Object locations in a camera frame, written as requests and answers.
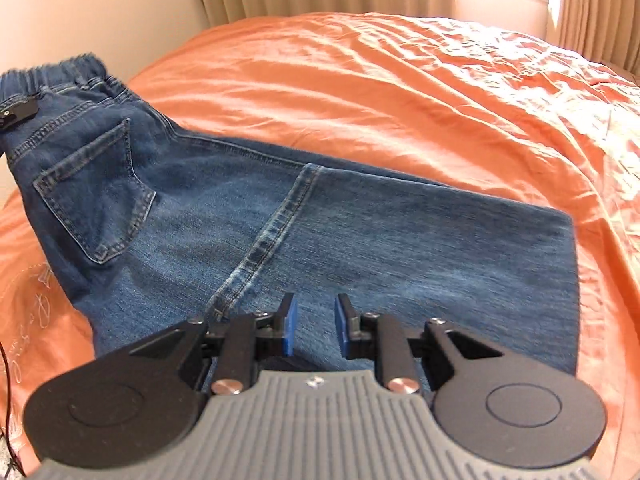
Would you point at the blue denim jeans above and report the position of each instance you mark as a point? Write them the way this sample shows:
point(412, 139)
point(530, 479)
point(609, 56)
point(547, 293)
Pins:
point(145, 224)

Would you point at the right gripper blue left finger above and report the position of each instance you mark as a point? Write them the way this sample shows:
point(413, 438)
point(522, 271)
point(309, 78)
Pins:
point(247, 340)

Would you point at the beige right curtain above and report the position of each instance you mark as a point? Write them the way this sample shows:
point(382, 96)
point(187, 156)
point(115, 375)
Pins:
point(604, 31)

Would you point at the orange bed sheet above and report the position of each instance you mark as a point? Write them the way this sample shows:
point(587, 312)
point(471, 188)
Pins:
point(475, 108)

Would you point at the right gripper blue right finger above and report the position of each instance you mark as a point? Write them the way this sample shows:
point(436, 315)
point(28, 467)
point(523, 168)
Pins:
point(381, 339)

